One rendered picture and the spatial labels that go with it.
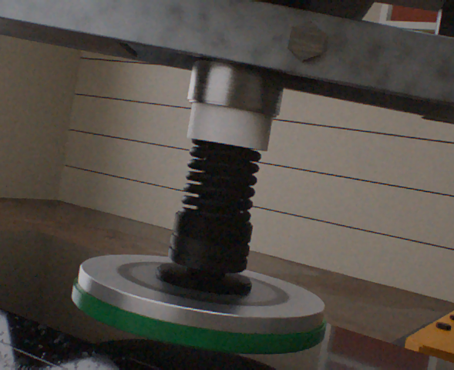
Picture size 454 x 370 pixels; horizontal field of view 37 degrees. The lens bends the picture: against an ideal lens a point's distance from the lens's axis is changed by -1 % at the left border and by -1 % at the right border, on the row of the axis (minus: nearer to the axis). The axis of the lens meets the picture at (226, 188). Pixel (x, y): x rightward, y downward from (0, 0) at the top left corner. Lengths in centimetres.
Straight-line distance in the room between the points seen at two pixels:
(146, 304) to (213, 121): 16
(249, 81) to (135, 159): 819
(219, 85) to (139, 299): 18
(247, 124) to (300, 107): 691
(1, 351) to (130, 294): 15
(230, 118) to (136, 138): 820
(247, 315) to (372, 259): 653
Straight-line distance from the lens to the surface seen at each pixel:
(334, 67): 53
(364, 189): 705
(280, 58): 53
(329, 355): 66
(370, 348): 71
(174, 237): 57
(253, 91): 55
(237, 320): 49
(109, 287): 52
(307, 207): 731
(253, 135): 55
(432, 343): 121
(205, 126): 55
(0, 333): 63
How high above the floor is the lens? 104
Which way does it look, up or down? 3 degrees down
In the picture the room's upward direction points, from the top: 10 degrees clockwise
